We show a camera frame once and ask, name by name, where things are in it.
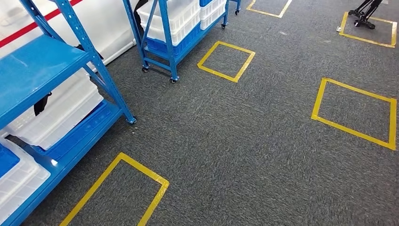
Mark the blue metal shelf rack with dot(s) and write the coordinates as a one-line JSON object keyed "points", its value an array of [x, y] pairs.
{"points": [[238, 4], [167, 37], [37, 68]]}

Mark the yellow floor tape square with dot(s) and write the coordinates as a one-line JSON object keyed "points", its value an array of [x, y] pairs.
{"points": [[265, 12], [352, 132], [218, 74], [367, 40], [142, 168]]}

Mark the black object behind rack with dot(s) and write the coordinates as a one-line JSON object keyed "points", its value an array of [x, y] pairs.
{"points": [[93, 53]]}

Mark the white car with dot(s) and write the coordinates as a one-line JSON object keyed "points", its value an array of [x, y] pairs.
{"points": [[103, 25]]}

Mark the small white object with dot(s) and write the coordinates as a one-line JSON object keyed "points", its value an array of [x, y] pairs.
{"points": [[339, 29]]}

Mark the black tripod stand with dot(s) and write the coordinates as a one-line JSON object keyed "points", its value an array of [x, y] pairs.
{"points": [[363, 18]]}

